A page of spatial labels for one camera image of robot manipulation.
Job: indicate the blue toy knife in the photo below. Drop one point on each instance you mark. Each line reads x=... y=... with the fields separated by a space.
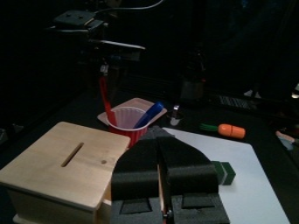
x=150 y=113

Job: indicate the orange toy carrot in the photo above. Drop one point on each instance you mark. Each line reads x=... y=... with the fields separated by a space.
x=231 y=130

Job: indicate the white cutting board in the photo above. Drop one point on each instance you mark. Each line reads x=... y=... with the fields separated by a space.
x=238 y=163

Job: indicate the red toy knife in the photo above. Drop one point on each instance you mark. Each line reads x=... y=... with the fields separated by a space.
x=106 y=99

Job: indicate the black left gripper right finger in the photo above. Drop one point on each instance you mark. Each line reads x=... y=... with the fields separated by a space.
x=191 y=172

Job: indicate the pink plastic plate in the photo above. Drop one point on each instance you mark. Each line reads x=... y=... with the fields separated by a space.
x=138 y=103

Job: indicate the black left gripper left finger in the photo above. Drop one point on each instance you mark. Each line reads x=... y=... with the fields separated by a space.
x=134 y=172

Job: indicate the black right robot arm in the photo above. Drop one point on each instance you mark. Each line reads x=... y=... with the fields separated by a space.
x=74 y=19

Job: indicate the green toy sushi roll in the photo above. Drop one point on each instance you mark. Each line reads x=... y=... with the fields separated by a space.
x=225 y=172

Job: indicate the small silver metal piece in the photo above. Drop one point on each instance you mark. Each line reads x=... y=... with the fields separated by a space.
x=175 y=115

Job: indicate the red plastic cup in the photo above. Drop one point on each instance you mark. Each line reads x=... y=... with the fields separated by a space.
x=126 y=122

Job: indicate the wooden box with slot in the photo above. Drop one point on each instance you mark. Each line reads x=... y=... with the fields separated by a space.
x=58 y=169

